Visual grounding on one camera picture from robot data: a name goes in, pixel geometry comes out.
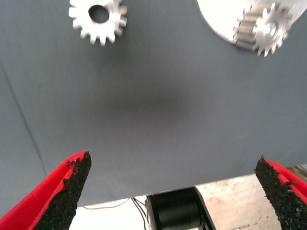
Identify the black frame with cylinder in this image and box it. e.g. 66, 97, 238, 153
145, 186, 218, 230

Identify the tall large steel gear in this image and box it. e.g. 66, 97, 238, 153
232, 2, 295, 58

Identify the dark grey table cloth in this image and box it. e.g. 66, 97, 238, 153
0, 0, 307, 222

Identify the thin grey floor cable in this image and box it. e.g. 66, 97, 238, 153
81, 197, 131, 210

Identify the small steel gear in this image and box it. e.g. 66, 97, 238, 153
68, 0, 128, 46

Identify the thin black floor cable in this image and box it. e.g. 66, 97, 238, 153
131, 197, 148, 230

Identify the round metal plate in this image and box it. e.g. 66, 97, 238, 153
196, 0, 307, 46

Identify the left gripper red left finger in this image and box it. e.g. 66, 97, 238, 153
0, 150, 92, 230

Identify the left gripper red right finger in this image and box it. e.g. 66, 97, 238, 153
254, 155, 307, 230

